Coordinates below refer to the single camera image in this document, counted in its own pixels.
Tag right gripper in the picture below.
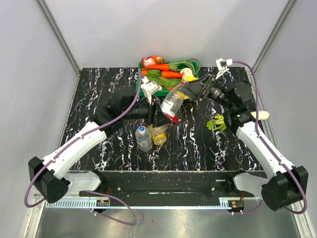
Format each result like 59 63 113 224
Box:
177 71 235 110

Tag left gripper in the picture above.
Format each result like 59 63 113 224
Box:
122 94 172 127

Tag blue label water bottle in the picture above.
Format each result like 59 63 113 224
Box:
135 126 153 152

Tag red label water bottle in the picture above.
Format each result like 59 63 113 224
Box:
160 84 184 120

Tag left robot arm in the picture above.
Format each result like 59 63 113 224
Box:
28 94 175 203

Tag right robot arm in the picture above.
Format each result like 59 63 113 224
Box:
178 74 308 211

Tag yellow juice bottle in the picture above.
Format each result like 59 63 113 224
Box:
148 125 168 146

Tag yellow toy cabbage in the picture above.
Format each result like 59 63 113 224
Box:
179 75 198 101

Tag toy mushroom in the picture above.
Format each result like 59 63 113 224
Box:
180 68 193 76

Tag green toy scallions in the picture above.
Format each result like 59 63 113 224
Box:
167 58 201 76

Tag green plastic tray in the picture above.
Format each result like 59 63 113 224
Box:
136 60 201 97

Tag lower toy carrot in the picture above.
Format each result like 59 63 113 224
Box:
161 71 183 79

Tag toy carrot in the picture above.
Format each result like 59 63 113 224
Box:
145 63 170 71
161 71 183 79

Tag upper toy carrot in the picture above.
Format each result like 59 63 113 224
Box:
145 63 170 71

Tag toy celery stalk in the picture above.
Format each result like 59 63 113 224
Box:
206 114 227 132

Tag green toy leafy vegetable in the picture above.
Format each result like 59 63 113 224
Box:
146 69 181 90

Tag red white snack packet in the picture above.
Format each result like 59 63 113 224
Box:
141 55 165 68

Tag pale toy corn cob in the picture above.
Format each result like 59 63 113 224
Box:
251 111 270 120

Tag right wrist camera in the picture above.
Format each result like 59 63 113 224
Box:
215 58 233 79

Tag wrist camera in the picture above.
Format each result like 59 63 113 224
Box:
215 58 233 79
141 76 160 105

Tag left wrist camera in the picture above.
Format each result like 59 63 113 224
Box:
141 76 160 105

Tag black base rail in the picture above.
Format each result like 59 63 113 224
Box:
94 171 255 206

